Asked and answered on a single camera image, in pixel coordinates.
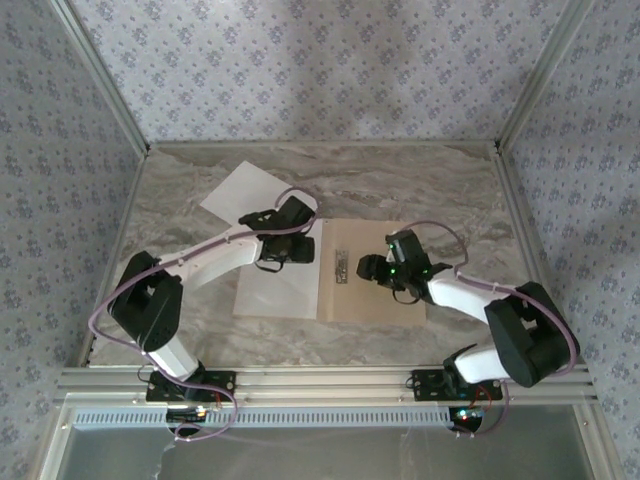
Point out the tan paper folder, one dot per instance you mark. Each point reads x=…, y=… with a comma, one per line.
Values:
x=360, y=305

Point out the white paper sheet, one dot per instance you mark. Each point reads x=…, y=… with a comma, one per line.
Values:
x=280, y=295
x=235, y=192

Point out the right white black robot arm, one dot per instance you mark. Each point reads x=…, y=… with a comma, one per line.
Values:
x=460, y=297

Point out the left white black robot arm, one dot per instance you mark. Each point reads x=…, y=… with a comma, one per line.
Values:
x=215, y=257

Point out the metal folder clip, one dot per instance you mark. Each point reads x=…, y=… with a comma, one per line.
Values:
x=342, y=265

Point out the control board with lights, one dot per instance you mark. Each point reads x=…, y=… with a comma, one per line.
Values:
x=467, y=414
x=187, y=414

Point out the grey metal panel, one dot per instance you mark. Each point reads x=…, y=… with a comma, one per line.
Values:
x=325, y=455

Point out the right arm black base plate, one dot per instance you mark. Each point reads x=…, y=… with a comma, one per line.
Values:
x=425, y=385

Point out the aluminium mounting rail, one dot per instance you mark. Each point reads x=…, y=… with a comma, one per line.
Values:
x=325, y=385

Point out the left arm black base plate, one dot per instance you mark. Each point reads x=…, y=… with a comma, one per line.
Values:
x=225, y=381

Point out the aluminium side rail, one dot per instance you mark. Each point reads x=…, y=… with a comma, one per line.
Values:
x=508, y=175
x=119, y=250

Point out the aluminium frame post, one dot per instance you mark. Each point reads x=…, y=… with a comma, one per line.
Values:
x=541, y=75
x=107, y=85

